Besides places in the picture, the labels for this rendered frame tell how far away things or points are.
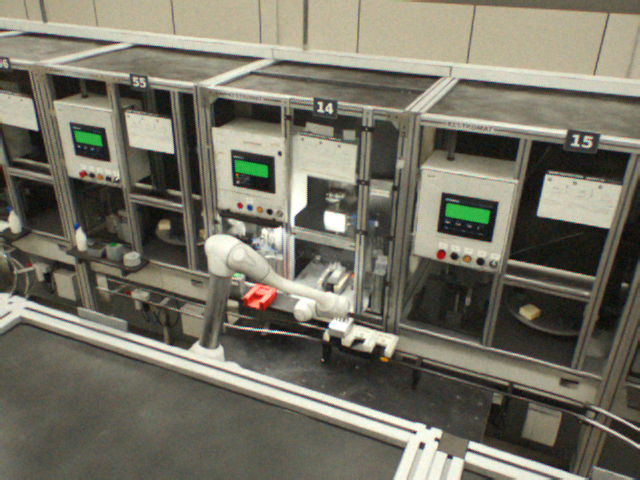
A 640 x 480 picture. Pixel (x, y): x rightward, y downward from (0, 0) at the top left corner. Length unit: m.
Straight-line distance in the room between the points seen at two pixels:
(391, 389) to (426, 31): 4.10
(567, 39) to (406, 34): 1.50
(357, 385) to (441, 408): 0.43
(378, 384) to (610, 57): 4.04
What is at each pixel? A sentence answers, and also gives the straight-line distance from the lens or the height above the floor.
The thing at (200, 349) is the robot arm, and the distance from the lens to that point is 2.90.
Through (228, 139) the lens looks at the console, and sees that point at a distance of 3.11.
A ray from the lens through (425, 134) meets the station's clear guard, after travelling 2.72.
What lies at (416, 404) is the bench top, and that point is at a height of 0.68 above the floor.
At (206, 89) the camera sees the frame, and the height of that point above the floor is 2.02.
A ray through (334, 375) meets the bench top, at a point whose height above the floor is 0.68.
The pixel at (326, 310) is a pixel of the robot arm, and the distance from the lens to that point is 2.94.
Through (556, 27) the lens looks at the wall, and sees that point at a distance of 6.15.
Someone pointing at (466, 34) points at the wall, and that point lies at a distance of 6.26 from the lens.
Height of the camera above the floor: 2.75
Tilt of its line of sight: 29 degrees down
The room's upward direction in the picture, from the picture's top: 1 degrees clockwise
